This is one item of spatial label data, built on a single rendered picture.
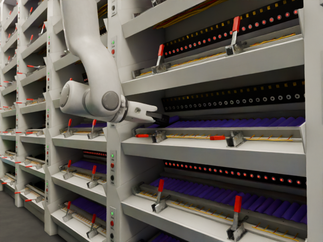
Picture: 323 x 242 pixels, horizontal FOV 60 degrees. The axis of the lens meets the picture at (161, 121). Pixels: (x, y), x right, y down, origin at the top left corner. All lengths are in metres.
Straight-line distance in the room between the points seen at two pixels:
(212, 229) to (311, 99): 0.37
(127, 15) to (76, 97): 0.44
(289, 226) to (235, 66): 0.35
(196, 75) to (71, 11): 0.34
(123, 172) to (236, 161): 0.47
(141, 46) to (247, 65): 0.52
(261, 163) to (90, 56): 0.44
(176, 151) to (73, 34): 0.39
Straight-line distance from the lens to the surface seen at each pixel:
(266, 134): 0.63
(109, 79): 0.67
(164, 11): 0.85
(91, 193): 1.19
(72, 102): 0.71
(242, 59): 0.62
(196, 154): 0.70
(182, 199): 0.83
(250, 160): 0.60
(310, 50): 0.55
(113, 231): 1.05
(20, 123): 2.28
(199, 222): 0.75
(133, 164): 0.99
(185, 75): 0.73
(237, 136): 0.63
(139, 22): 0.94
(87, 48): 0.71
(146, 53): 1.06
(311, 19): 0.57
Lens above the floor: 0.55
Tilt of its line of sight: 2 degrees up
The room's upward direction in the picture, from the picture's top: straight up
